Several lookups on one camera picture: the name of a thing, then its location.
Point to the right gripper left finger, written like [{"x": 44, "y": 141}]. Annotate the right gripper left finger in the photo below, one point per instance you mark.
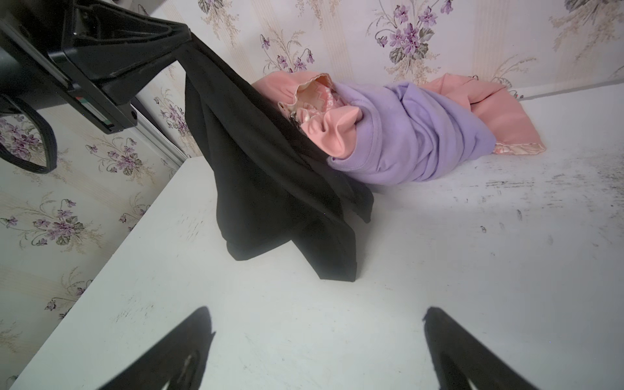
[{"x": 177, "y": 361}]

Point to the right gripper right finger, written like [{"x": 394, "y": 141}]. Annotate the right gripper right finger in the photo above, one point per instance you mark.
[{"x": 461, "y": 361}]

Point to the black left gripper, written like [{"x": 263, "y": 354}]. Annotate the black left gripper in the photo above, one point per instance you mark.
[{"x": 35, "y": 35}]

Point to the black cloth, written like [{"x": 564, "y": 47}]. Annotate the black cloth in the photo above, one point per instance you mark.
[{"x": 273, "y": 184}]

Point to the purple cloth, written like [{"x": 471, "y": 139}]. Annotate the purple cloth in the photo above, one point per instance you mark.
[{"x": 409, "y": 134}]

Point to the pink cloth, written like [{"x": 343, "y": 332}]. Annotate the pink cloth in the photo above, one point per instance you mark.
[{"x": 311, "y": 101}]

